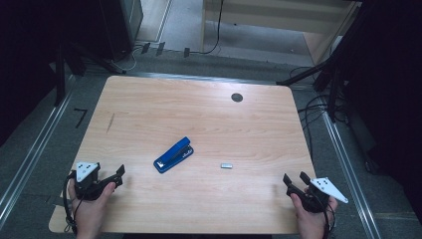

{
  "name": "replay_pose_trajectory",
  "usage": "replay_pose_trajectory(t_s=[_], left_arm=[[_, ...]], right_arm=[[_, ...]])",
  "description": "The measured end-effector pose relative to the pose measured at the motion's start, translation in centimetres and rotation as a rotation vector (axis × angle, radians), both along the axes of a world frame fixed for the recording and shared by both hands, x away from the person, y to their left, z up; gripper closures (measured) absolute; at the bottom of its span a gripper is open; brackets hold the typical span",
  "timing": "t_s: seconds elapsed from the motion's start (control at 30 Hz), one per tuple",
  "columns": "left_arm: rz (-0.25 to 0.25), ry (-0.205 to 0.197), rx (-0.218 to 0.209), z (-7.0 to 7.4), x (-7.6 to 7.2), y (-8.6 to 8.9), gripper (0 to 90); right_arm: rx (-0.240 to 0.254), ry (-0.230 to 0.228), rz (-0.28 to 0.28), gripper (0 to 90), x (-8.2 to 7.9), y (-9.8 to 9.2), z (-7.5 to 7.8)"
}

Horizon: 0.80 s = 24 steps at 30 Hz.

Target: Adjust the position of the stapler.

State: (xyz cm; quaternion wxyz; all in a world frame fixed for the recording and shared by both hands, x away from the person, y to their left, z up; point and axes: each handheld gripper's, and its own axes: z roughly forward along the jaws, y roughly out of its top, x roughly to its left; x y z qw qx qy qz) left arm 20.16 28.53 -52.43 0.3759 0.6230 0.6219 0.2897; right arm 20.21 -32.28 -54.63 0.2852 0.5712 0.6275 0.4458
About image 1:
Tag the black floor plug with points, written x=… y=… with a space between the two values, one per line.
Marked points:
x=145 y=47
x=160 y=48
x=186 y=52

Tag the metal floor rail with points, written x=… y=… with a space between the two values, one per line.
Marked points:
x=351 y=179
x=205 y=78
x=33 y=156

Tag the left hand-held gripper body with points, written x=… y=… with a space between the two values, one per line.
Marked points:
x=83 y=170

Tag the person's left hand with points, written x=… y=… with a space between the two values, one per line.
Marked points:
x=88 y=212

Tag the person's right hand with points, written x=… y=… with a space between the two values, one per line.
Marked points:
x=312 y=222

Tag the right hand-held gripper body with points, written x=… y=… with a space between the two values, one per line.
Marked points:
x=324 y=186

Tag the dark round table grommet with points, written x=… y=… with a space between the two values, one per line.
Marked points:
x=237 y=97

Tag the dark curtain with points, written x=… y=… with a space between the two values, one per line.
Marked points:
x=30 y=49
x=391 y=83

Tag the black floor tape mark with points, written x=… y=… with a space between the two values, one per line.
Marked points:
x=80 y=117

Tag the dark cabinet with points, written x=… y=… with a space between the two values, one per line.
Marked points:
x=122 y=26

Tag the blue stapler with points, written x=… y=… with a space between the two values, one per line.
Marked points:
x=172 y=156

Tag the black metal stand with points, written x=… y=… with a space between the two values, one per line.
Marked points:
x=59 y=76
x=333 y=93

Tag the silver staple strip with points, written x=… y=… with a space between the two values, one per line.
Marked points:
x=226 y=165

